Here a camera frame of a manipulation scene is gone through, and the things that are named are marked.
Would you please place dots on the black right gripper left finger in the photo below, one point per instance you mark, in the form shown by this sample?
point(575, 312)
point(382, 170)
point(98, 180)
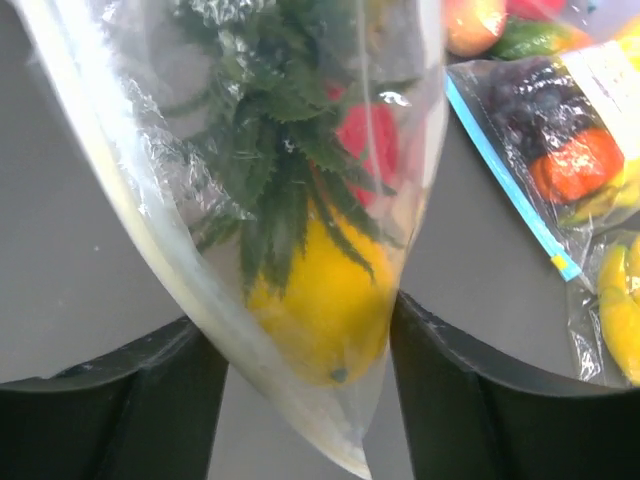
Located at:
point(148, 410)

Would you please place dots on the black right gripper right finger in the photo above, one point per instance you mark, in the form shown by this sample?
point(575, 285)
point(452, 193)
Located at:
point(471, 411)

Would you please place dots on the polka dot zip bag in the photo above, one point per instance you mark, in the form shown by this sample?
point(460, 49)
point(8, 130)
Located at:
point(114, 66)

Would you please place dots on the red pepper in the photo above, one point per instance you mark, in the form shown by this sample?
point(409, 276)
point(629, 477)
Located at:
point(369, 134)

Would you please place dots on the orange pineapple with green leaves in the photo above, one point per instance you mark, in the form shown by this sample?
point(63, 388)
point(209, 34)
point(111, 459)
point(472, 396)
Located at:
point(278, 69)

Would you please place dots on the yellow lemon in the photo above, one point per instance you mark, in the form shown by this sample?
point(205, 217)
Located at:
point(331, 322)

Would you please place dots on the red slider zip bag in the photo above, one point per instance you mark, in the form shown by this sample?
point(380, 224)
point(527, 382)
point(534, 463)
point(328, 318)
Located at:
point(592, 360)

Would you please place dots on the blue zip bag with grapes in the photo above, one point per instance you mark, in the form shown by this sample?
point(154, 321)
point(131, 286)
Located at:
point(608, 75)

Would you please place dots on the zip bag with apple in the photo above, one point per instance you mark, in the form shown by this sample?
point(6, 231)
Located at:
point(576, 14)

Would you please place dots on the yellow banana bunch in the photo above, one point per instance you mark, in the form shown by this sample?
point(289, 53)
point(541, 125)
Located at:
point(618, 296)

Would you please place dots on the small orange pumpkin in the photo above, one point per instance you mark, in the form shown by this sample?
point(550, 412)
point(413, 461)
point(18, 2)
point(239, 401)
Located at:
point(579, 168)

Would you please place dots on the dark purple grapes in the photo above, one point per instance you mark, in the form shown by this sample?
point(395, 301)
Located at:
point(536, 106)

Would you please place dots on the green red mango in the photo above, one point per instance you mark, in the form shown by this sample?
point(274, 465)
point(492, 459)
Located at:
point(524, 38)

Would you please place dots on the pink peach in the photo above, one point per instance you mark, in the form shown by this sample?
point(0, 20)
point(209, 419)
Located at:
point(473, 26)

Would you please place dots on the red apple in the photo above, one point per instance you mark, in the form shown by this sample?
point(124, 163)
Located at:
point(536, 9)

